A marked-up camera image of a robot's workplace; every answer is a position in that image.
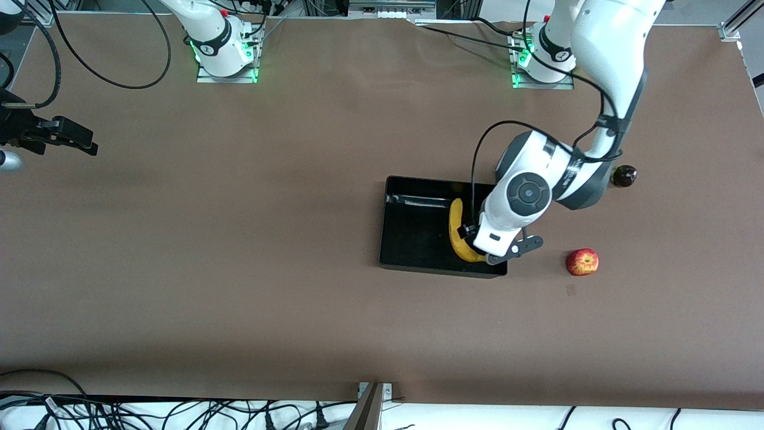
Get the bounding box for yellow toy banana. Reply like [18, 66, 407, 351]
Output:
[448, 198, 487, 263]

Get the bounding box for red yellow toy apple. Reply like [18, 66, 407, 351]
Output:
[566, 248, 600, 277]

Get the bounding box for black plastic tray box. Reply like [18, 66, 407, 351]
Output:
[378, 175, 509, 279]

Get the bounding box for aluminium profile bar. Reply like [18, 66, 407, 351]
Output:
[343, 382, 386, 430]

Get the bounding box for brown paper table cover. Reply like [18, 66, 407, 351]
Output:
[0, 12, 764, 413]

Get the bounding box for gray power strip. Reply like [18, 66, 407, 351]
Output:
[348, 0, 436, 19]

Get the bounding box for black looping arm cable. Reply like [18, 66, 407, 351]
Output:
[49, 0, 172, 90]

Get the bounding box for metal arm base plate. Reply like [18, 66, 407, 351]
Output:
[197, 60, 258, 84]
[512, 69, 575, 90]

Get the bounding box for small metal angle bracket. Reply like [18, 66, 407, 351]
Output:
[357, 382, 395, 402]

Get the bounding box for long black base cable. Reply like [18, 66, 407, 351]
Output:
[418, 25, 526, 51]

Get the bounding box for short black base cable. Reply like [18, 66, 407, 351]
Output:
[475, 17, 517, 35]

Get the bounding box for black arched floor cable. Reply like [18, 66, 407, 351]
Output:
[0, 369, 90, 398]

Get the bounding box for tangled black floor cables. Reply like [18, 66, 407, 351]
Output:
[0, 394, 359, 430]

